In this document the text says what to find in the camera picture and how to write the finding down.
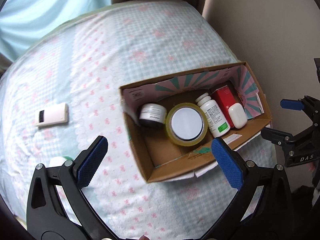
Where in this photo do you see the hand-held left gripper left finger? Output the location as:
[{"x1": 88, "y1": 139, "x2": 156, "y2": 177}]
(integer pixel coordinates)
[{"x1": 26, "y1": 135, "x2": 118, "y2": 240}]

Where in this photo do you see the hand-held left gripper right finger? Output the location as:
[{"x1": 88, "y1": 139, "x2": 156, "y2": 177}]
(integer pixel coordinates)
[{"x1": 201, "y1": 137, "x2": 294, "y2": 240}]

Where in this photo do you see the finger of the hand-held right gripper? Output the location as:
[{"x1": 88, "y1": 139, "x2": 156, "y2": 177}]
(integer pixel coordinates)
[
  {"x1": 280, "y1": 95, "x2": 320, "y2": 126},
  {"x1": 261, "y1": 127, "x2": 300, "y2": 153}
]

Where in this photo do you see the white earbud case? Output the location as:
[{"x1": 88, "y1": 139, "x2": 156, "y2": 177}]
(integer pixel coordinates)
[{"x1": 228, "y1": 103, "x2": 248, "y2": 129}]

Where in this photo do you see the white bottle with green label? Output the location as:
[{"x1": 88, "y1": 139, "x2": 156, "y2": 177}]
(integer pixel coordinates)
[{"x1": 195, "y1": 93, "x2": 231, "y2": 138}]

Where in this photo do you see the white remote control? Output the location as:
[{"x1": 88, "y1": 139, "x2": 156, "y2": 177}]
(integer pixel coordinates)
[{"x1": 34, "y1": 103, "x2": 69, "y2": 127}]

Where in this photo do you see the red carton box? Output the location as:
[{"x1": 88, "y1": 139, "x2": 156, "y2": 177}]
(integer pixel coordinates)
[{"x1": 211, "y1": 86, "x2": 242, "y2": 128}]

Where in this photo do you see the yellowish clear tape roll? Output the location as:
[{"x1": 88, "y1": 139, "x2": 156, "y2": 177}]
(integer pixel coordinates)
[{"x1": 165, "y1": 103, "x2": 208, "y2": 147}]

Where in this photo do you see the cardboard box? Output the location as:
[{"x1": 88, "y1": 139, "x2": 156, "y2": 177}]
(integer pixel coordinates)
[{"x1": 119, "y1": 61, "x2": 273, "y2": 183}]

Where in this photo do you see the dark jar with white lid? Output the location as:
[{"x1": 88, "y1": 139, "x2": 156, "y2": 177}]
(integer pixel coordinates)
[{"x1": 139, "y1": 103, "x2": 167, "y2": 130}]

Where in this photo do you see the white and green object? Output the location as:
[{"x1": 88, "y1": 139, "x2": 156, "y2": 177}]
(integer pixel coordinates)
[{"x1": 49, "y1": 156, "x2": 74, "y2": 167}]

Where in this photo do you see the green mattress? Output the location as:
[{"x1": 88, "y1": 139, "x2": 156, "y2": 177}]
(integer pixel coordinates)
[{"x1": 50, "y1": 2, "x2": 238, "y2": 63}]

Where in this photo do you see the light blue hanging cloth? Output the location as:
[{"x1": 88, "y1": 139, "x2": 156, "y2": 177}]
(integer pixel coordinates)
[{"x1": 0, "y1": 0, "x2": 112, "y2": 63}]

